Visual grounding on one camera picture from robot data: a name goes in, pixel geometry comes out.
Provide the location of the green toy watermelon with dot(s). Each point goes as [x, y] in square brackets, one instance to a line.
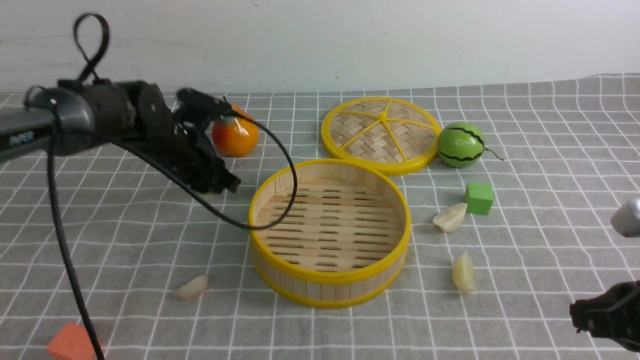
[461, 144]

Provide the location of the white dumpling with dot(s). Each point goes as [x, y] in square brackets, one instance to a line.
[451, 218]
[193, 288]
[463, 274]

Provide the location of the bamboo steamer tray yellow rim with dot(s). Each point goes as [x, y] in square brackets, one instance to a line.
[344, 241]

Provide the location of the green cube block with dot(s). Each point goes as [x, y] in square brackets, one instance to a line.
[479, 198]

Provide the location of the orange cube block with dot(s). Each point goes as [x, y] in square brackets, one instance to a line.
[72, 342]

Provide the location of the orange toy pear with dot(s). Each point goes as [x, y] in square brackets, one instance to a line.
[238, 138]

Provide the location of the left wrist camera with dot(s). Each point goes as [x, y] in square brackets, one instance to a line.
[199, 108]

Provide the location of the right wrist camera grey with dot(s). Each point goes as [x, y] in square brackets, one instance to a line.
[626, 220]

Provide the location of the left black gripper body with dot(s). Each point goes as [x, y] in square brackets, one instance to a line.
[186, 152]

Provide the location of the woven bamboo steamer lid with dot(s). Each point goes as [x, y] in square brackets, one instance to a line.
[389, 135]

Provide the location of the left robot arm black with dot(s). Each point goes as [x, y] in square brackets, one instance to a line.
[72, 118]

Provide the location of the grey checkered tablecloth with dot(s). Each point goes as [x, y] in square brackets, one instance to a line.
[571, 150]

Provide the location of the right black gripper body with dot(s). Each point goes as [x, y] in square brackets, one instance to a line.
[613, 315]

